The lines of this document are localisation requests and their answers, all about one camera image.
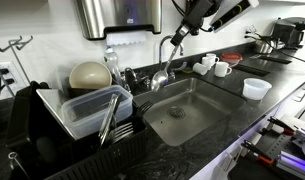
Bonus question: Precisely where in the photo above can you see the translucent plastic tub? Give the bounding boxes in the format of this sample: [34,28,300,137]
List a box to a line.
[243,78,272,100]

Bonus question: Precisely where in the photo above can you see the red lid food container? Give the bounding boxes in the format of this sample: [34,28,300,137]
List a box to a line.
[221,53,243,67]

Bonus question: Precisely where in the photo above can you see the steel baking tray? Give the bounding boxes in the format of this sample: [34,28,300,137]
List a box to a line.
[36,89,75,139]

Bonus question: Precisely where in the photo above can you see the white mug front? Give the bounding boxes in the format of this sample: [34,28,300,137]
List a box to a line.
[214,62,232,77]

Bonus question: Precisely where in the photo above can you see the cream round bowl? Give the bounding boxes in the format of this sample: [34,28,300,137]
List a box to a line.
[69,61,112,89]

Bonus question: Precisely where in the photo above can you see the steel paper towel dispenser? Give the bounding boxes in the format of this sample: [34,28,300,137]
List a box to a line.
[73,0,162,41]

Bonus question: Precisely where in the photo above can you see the stainless steel sink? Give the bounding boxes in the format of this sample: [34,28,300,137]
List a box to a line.
[134,78,246,146]

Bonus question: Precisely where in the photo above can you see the black dish rack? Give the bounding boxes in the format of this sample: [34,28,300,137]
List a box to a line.
[6,81,146,180]

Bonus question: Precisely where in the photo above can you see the wall power outlet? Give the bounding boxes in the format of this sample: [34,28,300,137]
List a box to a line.
[0,62,17,97]

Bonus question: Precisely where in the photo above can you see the chrome faucet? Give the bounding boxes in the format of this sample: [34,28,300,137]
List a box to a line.
[124,35,184,90]

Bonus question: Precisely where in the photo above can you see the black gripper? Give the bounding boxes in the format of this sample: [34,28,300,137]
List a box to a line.
[171,0,214,46]

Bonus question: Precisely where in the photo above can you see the white mug far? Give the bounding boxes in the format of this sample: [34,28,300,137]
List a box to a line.
[206,53,219,65]

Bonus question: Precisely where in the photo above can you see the white mug lying sideways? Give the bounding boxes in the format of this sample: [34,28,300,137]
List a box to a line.
[193,63,207,75]

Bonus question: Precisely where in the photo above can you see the metal tongs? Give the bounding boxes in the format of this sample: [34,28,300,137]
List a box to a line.
[98,94,121,145]

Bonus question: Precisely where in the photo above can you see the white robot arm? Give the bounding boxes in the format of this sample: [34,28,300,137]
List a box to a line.
[171,0,259,46]

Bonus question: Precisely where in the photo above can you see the black coffee maker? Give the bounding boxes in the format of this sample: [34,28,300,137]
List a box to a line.
[271,17,305,49]

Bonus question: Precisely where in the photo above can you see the clear plastic storage container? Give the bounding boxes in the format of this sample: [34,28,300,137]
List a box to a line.
[61,85,133,139]

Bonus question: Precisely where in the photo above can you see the clear plastic bottle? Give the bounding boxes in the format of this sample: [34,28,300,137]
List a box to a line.
[104,47,123,85]

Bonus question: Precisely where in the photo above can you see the silver metal fork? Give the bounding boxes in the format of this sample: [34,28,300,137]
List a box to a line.
[112,122,134,143]

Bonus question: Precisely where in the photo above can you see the white mug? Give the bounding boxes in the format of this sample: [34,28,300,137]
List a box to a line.
[202,56,215,70]
[206,53,219,65]
[214,62,232,77]

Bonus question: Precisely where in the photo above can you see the white mug middle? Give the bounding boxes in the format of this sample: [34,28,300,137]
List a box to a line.
[202,56,215,70]

